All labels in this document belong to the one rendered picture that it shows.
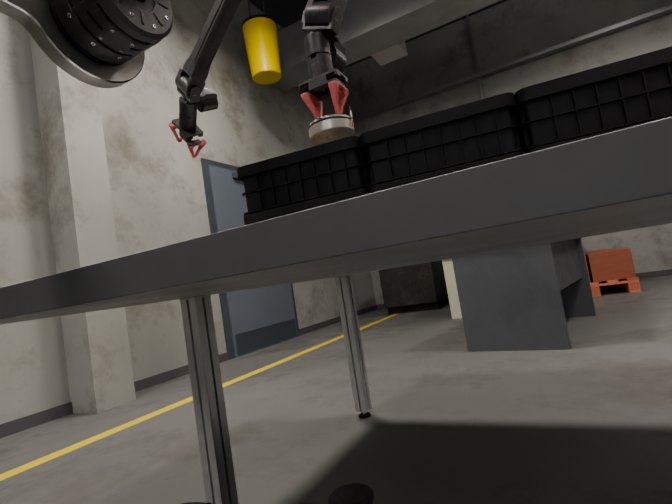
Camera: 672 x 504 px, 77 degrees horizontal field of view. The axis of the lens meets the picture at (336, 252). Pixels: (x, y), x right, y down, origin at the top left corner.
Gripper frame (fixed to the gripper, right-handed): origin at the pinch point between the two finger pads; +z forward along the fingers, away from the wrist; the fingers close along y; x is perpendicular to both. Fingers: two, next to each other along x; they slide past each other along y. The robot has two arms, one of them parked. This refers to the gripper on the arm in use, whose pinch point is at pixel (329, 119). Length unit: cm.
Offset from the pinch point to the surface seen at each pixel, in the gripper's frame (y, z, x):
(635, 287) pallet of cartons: -112, 93, -490
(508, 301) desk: -7, 66, -220
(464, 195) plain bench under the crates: -35, 34, 59
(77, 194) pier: 251, -57, -101
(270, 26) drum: 201, -271, -320
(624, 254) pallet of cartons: -109, 55, -494
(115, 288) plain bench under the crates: 0, 35, 58
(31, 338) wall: 283, 39, -77
